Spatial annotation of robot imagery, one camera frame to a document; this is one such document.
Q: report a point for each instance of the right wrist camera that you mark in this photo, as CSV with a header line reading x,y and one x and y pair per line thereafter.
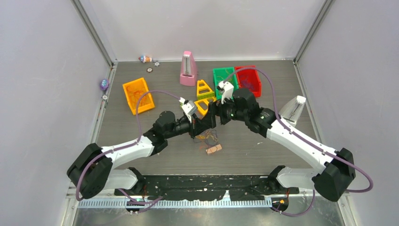
x,y
226,89

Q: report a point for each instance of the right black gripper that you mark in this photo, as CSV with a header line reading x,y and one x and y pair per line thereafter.
x,y
216,108

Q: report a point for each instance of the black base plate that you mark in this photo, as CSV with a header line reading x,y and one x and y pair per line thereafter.
x,y
207,187

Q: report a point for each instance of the pink metronome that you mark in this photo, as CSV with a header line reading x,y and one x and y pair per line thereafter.
x,y
189,72

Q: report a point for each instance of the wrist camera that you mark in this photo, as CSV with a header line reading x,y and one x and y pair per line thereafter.
x,y
226,89
189,108

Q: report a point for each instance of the red plastic bin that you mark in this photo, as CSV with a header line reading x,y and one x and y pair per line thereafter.
x,y
249,79

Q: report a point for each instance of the wooden block near centre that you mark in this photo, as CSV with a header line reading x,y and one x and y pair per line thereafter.
x,y
214,149

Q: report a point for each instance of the flat yellow triangle block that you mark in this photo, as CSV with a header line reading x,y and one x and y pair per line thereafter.
x,y
202,105

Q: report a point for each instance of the green plastic bin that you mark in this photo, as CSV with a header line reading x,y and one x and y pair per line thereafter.
x,y
220,74

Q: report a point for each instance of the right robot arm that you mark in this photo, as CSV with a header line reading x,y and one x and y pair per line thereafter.
x,y
330,171

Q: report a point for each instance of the small clown figurine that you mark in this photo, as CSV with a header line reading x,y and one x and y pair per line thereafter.
x,y
145,59

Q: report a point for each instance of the purple egg toy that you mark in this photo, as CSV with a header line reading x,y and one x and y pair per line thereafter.
x,y
104,84

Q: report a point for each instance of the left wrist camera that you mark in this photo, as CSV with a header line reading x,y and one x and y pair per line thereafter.
x,y
189,108

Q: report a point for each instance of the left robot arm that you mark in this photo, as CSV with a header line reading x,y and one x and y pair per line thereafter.
x,y
96,168

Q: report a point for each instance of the white metronome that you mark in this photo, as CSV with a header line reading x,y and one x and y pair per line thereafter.
x,y
292,110

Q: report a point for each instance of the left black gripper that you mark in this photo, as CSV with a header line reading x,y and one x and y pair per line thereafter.
x,y
195,126

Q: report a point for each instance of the yellow plastic bin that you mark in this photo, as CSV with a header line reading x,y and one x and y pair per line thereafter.
x,y
133,91

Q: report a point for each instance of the upright yellow triangle block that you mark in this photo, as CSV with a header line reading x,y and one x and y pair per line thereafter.
x,y
203,90

